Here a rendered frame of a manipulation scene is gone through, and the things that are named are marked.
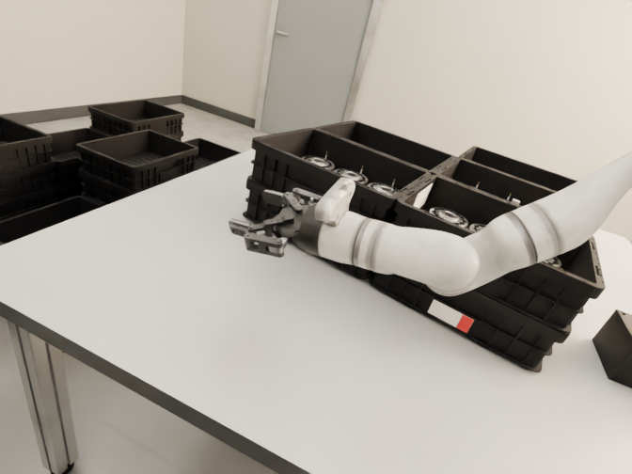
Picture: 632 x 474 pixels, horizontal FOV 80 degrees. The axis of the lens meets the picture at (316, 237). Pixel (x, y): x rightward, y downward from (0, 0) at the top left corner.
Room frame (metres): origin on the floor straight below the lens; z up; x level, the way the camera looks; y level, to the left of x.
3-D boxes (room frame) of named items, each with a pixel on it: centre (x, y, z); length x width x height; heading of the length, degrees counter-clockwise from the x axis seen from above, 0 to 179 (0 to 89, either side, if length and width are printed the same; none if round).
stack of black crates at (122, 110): (1.99, 1.11, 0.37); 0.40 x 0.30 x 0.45; 165
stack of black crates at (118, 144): (1.50, 0.82, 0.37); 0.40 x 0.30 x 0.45; 165
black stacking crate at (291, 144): (0.96, -0.02, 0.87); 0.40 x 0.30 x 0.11; 65
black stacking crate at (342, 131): (1.23, -0.15, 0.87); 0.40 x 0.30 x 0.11; 65
